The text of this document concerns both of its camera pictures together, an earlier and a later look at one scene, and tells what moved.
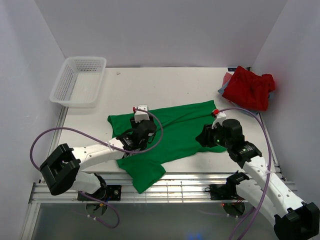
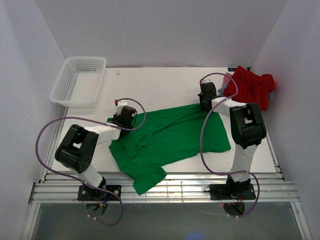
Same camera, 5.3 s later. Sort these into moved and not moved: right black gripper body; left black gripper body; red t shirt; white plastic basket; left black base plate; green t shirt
Moved: right black gripper body; left black gripper body
Not moved: green t shirt; left black base plate; red t shirt; white plastic basket
